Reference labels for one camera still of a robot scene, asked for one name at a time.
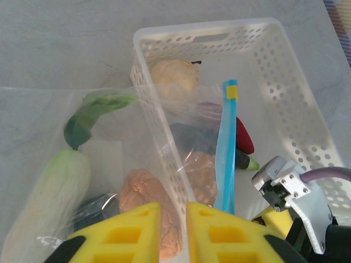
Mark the purple sweet potato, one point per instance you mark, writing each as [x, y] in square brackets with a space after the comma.
[209, 112]

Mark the brown walnut-shaped bread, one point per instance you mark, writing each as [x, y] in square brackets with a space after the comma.
[148, 197]
[201, 175]

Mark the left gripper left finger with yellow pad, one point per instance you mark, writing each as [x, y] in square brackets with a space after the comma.
[123, 235]

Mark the dark eggplant with green stem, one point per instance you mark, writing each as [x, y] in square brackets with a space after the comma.
[192, 139]

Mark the black round food piece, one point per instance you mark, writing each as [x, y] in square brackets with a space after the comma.
[93, 211]

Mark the white perforated plastic basket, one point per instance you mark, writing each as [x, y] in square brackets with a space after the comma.
[274, 82]

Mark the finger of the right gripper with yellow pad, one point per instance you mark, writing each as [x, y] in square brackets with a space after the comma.
[274, 219]

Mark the yellow tab on zipper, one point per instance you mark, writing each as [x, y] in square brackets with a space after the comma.
[232, 92]

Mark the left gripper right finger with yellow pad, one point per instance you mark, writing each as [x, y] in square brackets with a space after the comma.
[219, 241]

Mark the clear zip-top bag blue zipper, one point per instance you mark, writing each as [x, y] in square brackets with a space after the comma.
[226, 164]

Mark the red chili pepper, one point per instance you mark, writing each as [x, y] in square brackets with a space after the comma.
[245, 137]

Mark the white radish with green leaves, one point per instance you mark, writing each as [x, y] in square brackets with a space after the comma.
[63, 178]

